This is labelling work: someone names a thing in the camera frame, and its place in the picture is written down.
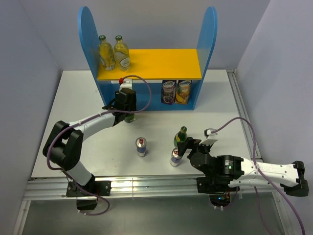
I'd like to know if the green glass bottle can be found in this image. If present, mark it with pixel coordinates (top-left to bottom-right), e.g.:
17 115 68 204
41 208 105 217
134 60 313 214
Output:
124 114 135 123
174 126 188 147

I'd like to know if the yellow pineapple juice carton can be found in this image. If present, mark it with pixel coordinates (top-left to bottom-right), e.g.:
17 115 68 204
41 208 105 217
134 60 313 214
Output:
175 80 192 104

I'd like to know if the aluminium side rail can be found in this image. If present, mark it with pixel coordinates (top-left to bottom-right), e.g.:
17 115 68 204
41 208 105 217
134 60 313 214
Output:
226 70 253 159

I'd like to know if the clear water bottle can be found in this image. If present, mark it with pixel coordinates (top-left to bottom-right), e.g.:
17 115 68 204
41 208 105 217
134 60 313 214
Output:
113 35 131 71
98 35 116 71

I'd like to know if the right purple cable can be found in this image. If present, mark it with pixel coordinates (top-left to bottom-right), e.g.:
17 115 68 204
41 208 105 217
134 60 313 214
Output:
210 117 306 235

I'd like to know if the blue and yellow shelf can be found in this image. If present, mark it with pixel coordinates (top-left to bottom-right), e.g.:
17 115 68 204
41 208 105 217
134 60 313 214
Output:
78 6 218 111

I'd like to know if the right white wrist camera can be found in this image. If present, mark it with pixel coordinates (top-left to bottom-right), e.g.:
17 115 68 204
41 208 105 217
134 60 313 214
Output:
200 128 218 146

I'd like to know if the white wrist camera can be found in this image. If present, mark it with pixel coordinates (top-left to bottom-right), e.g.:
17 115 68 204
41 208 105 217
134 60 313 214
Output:
119 78 133 90
200 128 218 146

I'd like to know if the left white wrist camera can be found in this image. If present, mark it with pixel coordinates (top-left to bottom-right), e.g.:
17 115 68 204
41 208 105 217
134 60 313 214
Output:
119 78 133 90

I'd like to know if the aluminium mounting rail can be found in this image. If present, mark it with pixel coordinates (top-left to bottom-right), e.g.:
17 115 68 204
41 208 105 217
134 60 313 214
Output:
23 175 279 201

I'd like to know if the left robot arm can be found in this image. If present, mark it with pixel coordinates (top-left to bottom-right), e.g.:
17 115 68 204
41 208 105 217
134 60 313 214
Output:
43 88 136 195

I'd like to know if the purple juice carton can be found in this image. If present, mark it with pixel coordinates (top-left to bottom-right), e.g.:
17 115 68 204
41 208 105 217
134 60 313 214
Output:
161 80 177 104

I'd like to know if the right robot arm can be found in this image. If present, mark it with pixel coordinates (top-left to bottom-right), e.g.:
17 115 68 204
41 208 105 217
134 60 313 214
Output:
178 137 309 197

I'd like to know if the red bull can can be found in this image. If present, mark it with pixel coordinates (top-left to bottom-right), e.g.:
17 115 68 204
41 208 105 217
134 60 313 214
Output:
135 137 147 157
170 148 182 167

